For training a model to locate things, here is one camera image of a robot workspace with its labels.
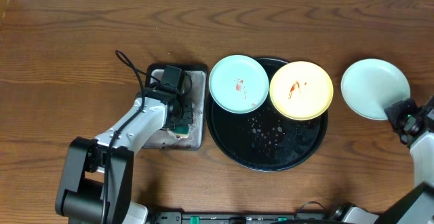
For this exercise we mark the black rectangular tray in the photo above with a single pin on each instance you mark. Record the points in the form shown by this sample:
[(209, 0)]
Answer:
[(195, 86)]

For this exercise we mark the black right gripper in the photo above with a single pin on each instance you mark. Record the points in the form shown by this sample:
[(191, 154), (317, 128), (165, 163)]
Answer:
[(395, 110)]

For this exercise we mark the mint green plate with stain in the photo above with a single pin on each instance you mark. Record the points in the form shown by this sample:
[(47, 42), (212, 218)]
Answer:
[(238, 84)]

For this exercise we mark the green scrub sponge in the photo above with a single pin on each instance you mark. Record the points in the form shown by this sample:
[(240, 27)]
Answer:
[(182, 131)]

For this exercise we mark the yellow plate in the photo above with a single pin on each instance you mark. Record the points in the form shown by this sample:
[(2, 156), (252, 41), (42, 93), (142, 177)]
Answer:
[(301, 90)]

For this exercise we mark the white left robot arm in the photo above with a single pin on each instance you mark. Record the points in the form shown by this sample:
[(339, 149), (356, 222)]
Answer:
[(96, 182)]

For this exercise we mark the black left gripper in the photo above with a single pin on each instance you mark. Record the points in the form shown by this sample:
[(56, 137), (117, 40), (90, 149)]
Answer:
[(188, 109)]

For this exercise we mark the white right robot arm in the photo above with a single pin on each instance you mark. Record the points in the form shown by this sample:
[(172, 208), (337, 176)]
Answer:
[(416, 206)]

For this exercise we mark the round black serving tray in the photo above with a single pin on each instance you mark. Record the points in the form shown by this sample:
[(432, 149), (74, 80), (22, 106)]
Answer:
[(264, 139)]

